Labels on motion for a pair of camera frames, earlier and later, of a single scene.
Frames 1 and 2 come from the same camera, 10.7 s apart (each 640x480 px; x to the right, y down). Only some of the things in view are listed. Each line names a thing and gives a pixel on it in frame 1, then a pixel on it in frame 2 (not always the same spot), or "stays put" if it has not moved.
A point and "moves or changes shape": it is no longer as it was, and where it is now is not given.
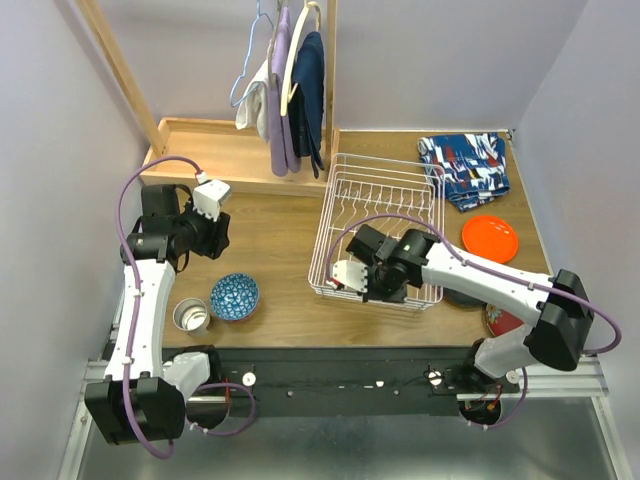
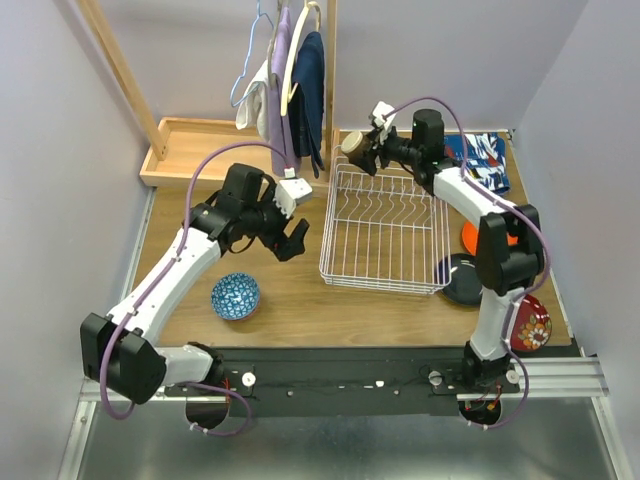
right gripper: (397, 296) → (379, 149)
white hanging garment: (254, 107) stays put
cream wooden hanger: (286, 92) stays put
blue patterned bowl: (234, 297) stays put
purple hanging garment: (283, 158) stays put
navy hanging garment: (306, 105) stays put
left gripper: (216, 236) → (279, 235)
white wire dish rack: (386, 195) moves or changes shape
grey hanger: (272, 75) stays put
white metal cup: (191, 315) → (355, 146)
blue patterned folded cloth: (474, 164) stays put
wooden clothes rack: (214, 153) stays put
